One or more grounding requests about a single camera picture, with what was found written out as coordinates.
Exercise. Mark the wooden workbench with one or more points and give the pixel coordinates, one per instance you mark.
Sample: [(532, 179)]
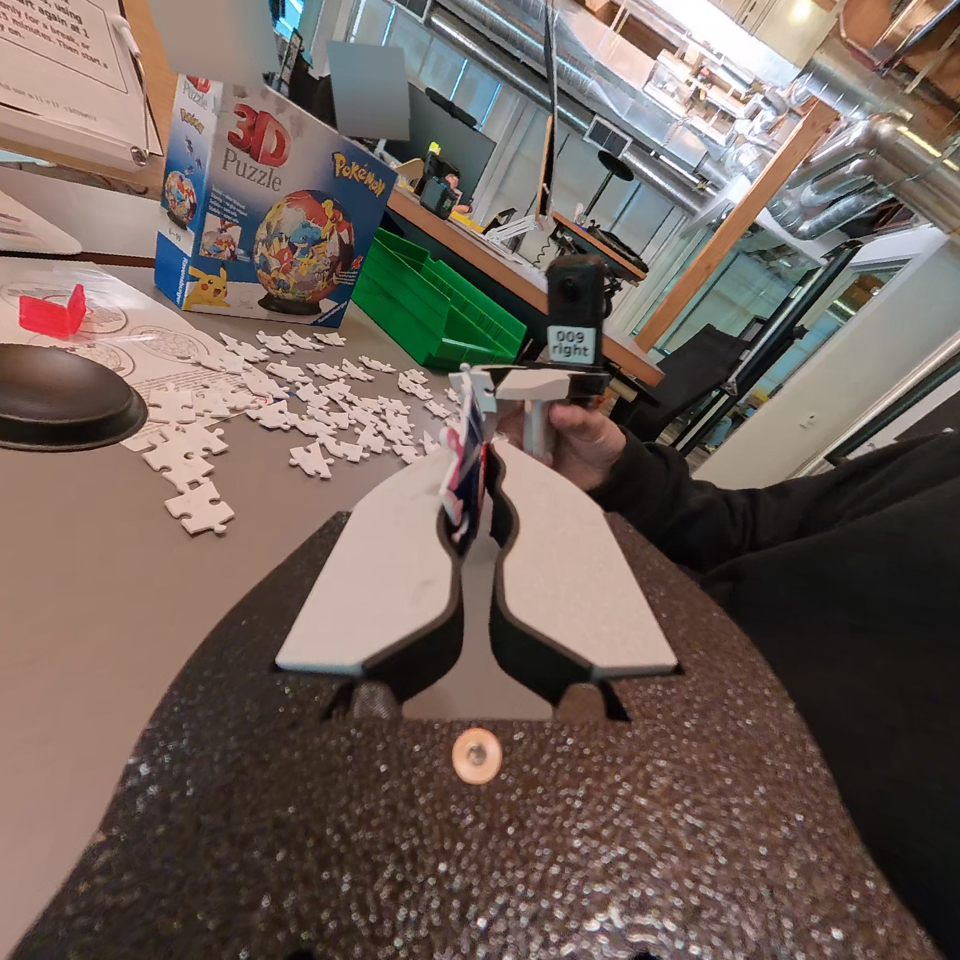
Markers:
[(495, 259)]

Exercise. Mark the silver ventilation duct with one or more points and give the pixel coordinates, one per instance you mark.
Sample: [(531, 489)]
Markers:
[(862, 154)]

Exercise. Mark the person's right hand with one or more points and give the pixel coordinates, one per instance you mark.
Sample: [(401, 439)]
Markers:
[(592, 446)]

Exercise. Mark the printed instruction sign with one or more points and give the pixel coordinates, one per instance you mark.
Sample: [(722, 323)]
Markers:
[(60, 67)]

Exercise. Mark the red plastic case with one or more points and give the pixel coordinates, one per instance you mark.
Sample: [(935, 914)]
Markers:
[(49, 315)]

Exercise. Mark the colourful puzzle piece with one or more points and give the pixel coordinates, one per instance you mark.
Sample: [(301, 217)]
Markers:
[(466, 480)]

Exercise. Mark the blue puzzle box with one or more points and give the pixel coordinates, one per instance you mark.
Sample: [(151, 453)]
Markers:
[(285, 225)]

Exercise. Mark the green plastic bin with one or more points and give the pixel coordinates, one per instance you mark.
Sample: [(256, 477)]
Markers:
[(435, 307)]

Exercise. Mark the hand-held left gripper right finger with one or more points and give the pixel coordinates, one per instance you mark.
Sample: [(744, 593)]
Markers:
[(581, 577)]

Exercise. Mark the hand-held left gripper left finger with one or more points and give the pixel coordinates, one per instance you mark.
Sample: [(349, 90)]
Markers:
[(367, 577)]

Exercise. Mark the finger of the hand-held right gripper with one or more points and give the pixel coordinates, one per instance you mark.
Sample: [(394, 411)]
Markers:
[(532, 386)]

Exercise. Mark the black chair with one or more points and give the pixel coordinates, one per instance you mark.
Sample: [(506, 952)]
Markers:
[(694, 375)]

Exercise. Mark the person's right forearm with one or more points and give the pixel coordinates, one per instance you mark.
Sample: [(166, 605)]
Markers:
[(787, 525)]

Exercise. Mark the pile of white puzzle pieces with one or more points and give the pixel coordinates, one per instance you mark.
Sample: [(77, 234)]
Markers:
[(193, 510)]

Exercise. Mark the puzzle instruction sheet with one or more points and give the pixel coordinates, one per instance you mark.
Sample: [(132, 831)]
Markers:
[(150, 319)]

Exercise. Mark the black monitor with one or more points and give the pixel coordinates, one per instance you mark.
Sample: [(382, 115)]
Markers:
[(450, 150)]

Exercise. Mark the black round stand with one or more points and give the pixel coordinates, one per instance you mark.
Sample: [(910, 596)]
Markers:
[(60, 390)]

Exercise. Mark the wooden post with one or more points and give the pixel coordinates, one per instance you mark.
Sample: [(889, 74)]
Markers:
[(739, 221)]

